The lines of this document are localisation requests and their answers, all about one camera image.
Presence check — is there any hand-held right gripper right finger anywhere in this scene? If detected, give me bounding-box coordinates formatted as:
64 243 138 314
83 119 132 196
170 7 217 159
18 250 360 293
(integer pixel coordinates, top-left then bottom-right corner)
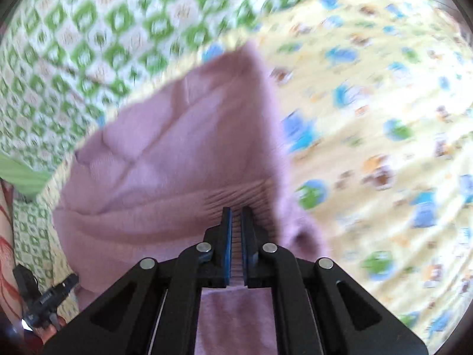
241 206 429 355

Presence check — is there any green and white patterned bedsheet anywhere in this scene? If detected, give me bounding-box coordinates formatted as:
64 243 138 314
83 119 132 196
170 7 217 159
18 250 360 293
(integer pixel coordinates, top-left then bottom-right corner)
0 0 422 326

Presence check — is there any yellow cartoon print blanket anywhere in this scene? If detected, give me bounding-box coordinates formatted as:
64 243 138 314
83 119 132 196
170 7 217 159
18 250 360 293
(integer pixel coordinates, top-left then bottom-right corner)
200 0 473 354

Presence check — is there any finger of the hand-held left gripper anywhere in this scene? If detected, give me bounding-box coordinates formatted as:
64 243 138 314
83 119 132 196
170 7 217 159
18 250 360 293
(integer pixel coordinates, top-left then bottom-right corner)
13 265 79 329

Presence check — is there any pink knit garment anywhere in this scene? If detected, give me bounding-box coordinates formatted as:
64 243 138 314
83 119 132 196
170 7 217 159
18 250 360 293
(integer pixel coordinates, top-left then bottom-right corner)
53 42 332 355

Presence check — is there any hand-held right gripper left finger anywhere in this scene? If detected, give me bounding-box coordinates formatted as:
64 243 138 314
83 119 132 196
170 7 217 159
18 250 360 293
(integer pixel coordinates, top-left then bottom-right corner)
42 207 233 355

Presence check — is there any red and white patterned cloth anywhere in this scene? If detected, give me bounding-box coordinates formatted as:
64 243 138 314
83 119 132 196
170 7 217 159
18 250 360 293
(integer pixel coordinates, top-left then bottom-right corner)
0 179 28 326

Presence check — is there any green striped cloth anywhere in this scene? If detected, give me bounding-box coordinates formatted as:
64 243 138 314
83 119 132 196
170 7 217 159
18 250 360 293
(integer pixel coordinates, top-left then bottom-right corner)
0 153 52 196

